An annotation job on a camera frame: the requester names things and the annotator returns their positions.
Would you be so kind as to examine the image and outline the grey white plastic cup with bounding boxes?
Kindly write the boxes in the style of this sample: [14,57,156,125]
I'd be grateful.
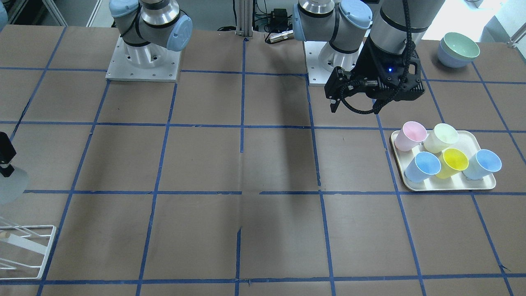
[0,166,30,205]

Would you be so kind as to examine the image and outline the white wire cup rack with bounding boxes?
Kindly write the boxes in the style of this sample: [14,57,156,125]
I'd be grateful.
[1,225,57,280]

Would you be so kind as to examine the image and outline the light blue cup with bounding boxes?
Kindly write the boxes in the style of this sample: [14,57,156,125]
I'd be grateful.
[462,149,502,180]

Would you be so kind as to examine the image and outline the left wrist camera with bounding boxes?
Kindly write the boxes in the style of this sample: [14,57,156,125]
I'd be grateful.
[385,55,425,101]

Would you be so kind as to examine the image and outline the stacked green blue bowls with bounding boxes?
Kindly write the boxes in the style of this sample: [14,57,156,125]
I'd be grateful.
[437,32,480,69]

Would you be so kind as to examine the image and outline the yellow plastic cup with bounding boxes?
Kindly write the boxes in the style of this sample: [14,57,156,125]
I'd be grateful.
[435,148,469,179]

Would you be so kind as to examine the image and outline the aluminium frame post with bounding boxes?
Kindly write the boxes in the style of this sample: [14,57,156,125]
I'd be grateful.
[233,0,254,39]

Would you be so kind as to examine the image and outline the pink plastic cup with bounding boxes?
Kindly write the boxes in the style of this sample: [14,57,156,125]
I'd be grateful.
[394,120,428,152]

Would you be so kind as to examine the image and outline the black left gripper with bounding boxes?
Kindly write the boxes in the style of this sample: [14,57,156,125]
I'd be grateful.
[324,36,419,113]

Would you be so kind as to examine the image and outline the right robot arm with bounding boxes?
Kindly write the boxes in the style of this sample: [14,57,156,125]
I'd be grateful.
[1,0,192,182]

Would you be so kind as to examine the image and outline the pale green plastic cup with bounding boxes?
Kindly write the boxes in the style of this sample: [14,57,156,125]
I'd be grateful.
[423,123,459,154]

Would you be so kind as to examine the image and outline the cream plastic tray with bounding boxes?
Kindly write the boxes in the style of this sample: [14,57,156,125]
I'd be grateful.
[390,130,496,192]

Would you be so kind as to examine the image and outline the black camera usb cable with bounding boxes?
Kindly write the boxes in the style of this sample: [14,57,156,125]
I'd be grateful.
[339,0,413,115]

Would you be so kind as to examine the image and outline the blue plastic cup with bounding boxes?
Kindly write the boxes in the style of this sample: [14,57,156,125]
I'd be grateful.
[404,151,441,183]

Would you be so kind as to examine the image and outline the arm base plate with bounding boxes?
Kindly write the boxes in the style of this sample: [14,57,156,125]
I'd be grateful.
[304,41,363,86]
[106,37,182,83]

